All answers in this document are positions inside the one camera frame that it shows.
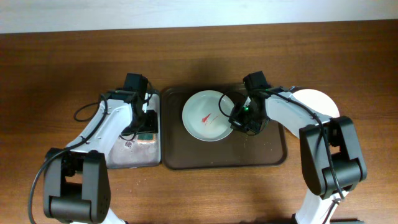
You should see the pale green plate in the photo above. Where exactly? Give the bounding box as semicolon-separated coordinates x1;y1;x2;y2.
182;90;234;142

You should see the pink white plate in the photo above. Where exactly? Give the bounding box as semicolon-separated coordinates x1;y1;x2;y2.
287;88;341;139

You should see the green orange sponge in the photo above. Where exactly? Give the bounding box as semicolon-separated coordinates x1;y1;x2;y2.
137;133;155;144

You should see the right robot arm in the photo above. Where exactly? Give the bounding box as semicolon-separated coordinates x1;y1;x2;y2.
228;71;368;223

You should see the small soapy water tray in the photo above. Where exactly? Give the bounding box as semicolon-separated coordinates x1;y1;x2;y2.
106;90;161;169

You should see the large brown serving tray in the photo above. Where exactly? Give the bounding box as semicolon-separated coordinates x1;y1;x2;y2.
160;85;288;170

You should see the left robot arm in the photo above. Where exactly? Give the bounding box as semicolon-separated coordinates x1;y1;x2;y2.
40;90;160;223

